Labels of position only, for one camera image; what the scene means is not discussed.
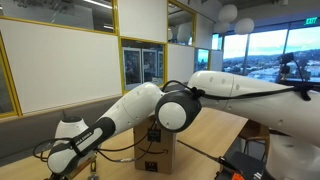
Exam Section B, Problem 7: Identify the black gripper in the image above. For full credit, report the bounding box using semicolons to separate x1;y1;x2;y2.
46;170;73;180

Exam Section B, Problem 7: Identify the brown cardboard shipping box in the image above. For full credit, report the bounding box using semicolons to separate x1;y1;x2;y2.
133;114;178;175

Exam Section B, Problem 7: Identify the long grey bench sofa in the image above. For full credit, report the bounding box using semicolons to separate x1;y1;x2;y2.
0;84;161;168

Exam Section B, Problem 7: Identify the yellow framed meeting room window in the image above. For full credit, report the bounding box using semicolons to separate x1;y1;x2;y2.
0;33;23;120

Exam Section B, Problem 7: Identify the yellow framed poster window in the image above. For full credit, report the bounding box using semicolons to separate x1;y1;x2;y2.
118;35;169;95

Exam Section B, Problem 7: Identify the yellow framed wide transom window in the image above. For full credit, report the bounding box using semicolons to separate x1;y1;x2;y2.
0;0;118;35

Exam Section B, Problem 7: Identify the orange and black clamp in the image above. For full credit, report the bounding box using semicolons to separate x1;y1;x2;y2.
214;154;246;180

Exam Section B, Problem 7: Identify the small narrow blue window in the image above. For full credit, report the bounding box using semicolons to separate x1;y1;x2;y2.
194;48;211;73

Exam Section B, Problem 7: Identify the black flat case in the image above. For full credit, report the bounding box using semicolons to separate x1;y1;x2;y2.
229;151;278;180

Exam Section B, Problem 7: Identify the yellow framed tall corner window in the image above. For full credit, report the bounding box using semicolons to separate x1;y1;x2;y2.
167;0;198;47

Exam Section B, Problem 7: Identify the wooden chair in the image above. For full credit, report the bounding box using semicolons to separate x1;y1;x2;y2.
238;119;271;161

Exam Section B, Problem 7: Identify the white globe pendant lamp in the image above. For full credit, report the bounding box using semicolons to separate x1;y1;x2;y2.
218;3;238;24
234;17;255;35

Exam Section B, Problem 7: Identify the large exterior window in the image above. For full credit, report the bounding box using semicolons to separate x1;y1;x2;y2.
221;19;320;84

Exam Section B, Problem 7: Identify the green exit sign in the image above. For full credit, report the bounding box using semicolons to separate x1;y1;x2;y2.
303;17;318;26

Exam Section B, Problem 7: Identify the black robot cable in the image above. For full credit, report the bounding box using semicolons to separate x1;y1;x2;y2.
32;79;314;164

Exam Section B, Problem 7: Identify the black camera on stand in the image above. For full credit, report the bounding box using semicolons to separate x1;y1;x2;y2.
278;52;306;83

